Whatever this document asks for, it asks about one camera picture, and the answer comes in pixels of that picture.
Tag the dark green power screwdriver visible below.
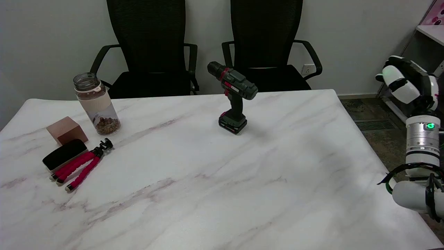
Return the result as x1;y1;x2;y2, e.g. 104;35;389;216
207;61;259;135

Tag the black mesh office chair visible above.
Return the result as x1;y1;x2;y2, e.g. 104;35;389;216
221;0;323;93
89;0;200;99

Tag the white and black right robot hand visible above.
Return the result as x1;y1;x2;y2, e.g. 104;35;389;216
376;56;439;114

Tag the white desk with cartoon panel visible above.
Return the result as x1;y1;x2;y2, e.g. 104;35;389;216
376;24;444;123

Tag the clear jar with nuts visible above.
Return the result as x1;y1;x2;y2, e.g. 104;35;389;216
73;72;121;135

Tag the red flexible mini tripod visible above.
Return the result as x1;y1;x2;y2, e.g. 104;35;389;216
49;138;114;192

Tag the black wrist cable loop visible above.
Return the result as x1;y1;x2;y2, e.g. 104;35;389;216
377;162;444;223

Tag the pink picture board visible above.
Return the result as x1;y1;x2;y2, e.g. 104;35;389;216
421;0;444;25

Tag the brown wooden block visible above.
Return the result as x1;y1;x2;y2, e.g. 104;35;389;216
46;116;88;145

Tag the dark floor vent grille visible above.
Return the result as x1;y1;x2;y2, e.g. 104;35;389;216
354;120;396;131

